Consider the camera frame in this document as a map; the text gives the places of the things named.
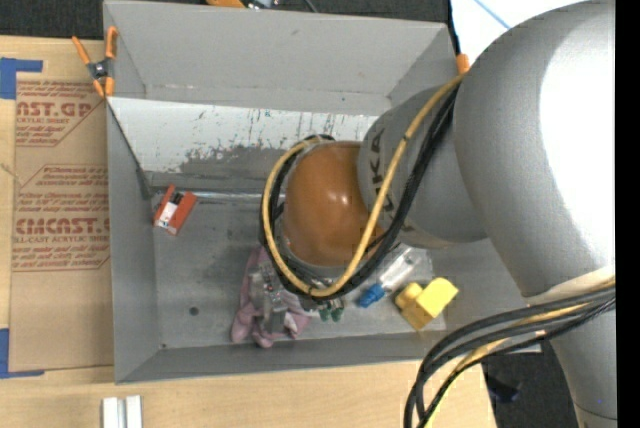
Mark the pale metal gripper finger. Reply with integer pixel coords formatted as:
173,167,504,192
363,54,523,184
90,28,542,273
263,271,290,336
248,263,267,317

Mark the pink cloth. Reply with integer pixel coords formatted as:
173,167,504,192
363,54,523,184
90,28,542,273
229,245,314,350

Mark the grey metal bin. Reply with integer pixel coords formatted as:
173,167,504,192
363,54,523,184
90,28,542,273
102,0,544,386

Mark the clear plastic bottle blue cap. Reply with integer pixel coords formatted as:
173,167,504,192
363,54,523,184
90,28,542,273
355,248,432,310

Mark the orange and white small box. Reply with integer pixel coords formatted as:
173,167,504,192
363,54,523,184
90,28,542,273
152,184,199,236

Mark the yellow plastic block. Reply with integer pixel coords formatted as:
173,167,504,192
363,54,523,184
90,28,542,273
394,276,460,332

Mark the brown cardboard board red print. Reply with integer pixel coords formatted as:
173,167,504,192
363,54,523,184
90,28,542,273
0,34,116,380

